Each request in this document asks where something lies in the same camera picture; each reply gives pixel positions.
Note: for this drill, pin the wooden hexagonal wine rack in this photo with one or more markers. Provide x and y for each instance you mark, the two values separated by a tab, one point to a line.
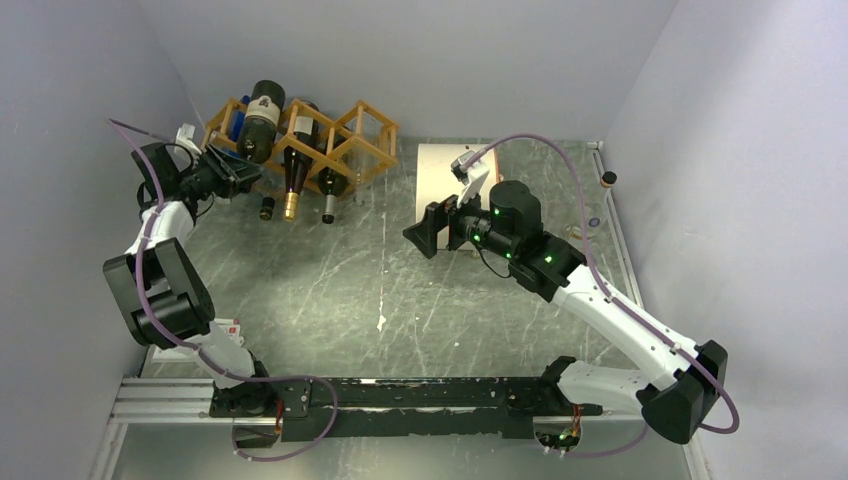
359	145

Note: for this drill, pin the clear glass bottle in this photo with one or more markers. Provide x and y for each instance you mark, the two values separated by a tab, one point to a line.
594	224

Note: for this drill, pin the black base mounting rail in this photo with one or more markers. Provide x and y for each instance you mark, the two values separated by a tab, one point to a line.
357	407

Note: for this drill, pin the dark bottle gold foil neck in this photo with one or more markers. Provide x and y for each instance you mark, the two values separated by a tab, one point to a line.
297	164

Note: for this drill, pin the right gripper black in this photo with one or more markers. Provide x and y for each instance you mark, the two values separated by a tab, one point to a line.
424	233

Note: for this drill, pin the dark green labelled wine bottle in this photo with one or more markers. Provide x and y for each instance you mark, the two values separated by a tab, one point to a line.
262	117

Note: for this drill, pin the white paper card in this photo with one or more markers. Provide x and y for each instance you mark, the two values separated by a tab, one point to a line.
231	327

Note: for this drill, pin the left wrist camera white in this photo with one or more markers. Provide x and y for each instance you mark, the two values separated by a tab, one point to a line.
185	137

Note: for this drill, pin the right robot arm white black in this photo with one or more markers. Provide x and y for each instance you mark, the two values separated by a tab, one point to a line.
675	382

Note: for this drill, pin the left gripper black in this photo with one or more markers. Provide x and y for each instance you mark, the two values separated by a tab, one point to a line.
239	170

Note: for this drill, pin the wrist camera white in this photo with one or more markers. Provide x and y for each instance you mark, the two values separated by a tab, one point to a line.
470	170
185	137

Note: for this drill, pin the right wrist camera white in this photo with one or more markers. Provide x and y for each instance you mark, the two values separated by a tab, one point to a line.
470	170

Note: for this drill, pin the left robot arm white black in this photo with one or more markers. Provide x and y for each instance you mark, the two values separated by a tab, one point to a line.
162	298

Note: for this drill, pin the cream cylindrical drum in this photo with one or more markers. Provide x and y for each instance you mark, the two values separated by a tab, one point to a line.
435	181

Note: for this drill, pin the blue glass bottle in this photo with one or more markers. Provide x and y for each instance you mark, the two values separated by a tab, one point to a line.
234	127

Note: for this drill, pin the dark green bottle silver cap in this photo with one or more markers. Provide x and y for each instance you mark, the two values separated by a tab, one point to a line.
332	185

